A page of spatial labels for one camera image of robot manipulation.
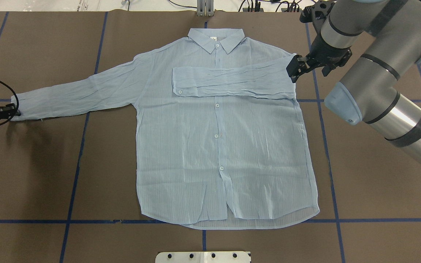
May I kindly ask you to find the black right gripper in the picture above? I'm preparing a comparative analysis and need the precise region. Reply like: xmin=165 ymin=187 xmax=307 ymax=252
xmin=286 ymin=34 xmax=352 ymax=83

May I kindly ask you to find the light blue button-up shirt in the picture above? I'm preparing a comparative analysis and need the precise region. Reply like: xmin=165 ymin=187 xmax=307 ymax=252
xmin=11 ymin=28 xmax=320 ymax=230

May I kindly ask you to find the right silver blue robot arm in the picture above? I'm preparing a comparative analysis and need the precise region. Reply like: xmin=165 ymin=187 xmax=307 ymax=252
xmin=286 ymin=0 xmax=421 ymax=163

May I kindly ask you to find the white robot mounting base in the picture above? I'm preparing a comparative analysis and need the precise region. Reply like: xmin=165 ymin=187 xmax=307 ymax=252
xmin=155 ymin=251 xmax=252 ymax=263

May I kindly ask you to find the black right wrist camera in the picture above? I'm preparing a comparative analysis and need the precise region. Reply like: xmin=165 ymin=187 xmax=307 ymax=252
xmin=299 ymin=0 xmax=337 ymax=25

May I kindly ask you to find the grey aluminium frame post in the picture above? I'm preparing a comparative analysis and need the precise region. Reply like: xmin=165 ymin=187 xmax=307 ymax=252
xmin=197 ymin=0 xmax=215 ymax=17

